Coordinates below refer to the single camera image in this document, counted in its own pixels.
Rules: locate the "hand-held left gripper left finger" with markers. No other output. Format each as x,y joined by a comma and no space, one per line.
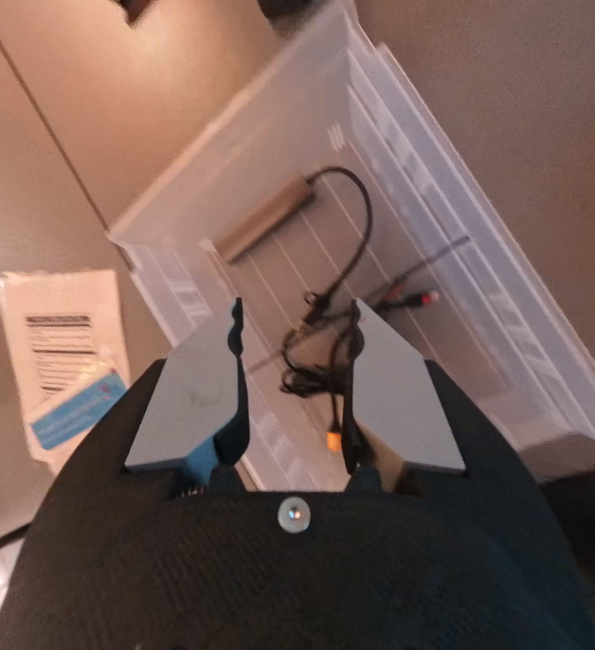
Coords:
185,396

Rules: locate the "barcode paper sheet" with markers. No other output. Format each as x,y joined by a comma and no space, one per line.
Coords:
58,294

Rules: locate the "grey usb hub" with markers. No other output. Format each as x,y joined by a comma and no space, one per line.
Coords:
267,218

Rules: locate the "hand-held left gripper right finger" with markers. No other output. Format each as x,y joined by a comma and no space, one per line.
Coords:
404,406

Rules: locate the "blue banner leaflet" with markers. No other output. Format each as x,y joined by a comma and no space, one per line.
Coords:
74,411

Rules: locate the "translucent plastic storage bin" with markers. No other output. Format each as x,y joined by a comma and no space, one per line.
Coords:
277,127

